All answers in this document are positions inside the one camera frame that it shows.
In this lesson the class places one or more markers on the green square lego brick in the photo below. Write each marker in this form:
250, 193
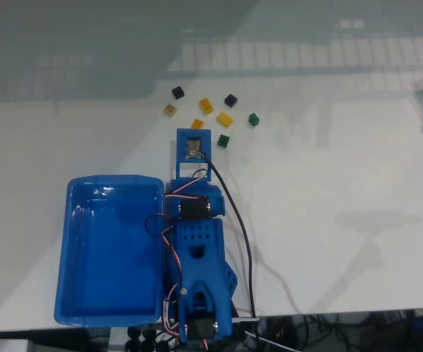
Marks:
223, 141

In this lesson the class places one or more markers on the yellow rectangular lego brick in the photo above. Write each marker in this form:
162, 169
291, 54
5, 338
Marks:
206, 106
197, 124
224, 120

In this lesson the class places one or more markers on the black square lego brick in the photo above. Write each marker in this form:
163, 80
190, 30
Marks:
231, 100
176, 92

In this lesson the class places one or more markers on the green sloped lego brick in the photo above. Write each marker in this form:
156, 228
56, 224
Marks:
254, 119

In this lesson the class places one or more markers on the blue plastic bin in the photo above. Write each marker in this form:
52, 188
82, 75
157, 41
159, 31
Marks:
116, 256

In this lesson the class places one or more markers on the black clamp knob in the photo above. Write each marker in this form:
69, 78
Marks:
149, 334
134, 333

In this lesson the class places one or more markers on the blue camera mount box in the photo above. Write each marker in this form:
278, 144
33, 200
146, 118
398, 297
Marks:
182, 133

